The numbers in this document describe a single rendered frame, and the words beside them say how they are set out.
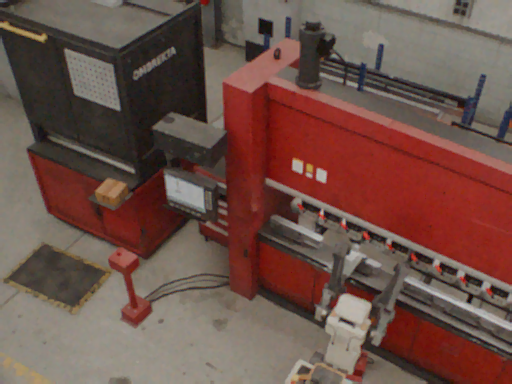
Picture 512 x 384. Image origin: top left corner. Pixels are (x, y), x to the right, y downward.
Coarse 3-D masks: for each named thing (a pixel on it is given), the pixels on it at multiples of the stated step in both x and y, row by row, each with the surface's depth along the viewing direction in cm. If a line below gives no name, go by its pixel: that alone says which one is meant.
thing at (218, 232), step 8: (224, 160) 550; (200, 168) 538; (208, 168) 539; (216, 168) 540; (224, 168) 541; (208, 176) 533; (216, 176) 529; (224, 176) 533; (224, 184) 527; (224, 208) 551; (224, 216) 558; (200, 224) 587; (216, 224) 573; (224, 224) 565; (200, 232) 596; (208, 232) 589; (216, 232) 582; (224, 232) 571; (216, 240) 590; (224, 240) 583
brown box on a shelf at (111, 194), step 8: (104, 184) 495; (112, 184) 495; (120, 184) 496; (96, 192) 488; (104, 192) 487; (112, 192) 488; (120, 192) 491; (128, 192) 505; (96, 200) 496; (104, 200) 491; (112, 200) 488; (120, 200) 495; (112, 208) 490
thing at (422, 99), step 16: (320, 64) 599; (336, 64) 605; (352, 64) 602; (336, 80) 577; (352, 80) 584; (368, 80) 582; (384, 80) 587; (400, 80) 586; (384, 96) 564; (400, 96) 574; (416, 96) 568; (432, 96) 570; (448, 96) 572; (432, 112) 551; (448, 112) 561
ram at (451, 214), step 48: (288, 144) 435; (336, 144) 411; (384, 144) 390; (288, 192) 467; (336, 192) 439; (384, 192) 415; (432, 192) 393; (480, 192) 373; (432, 240) 419; (480, 240) 396
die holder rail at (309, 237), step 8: (272, 216) 501; (272, 224) 504; (280, 224) 503; (288, 224) 496; (296, 224) 496; (296, 232) 494; (304, 232) 491; (312, 232) 491; (304, 240) 495; (312, 240) 490; (320, 240) 486
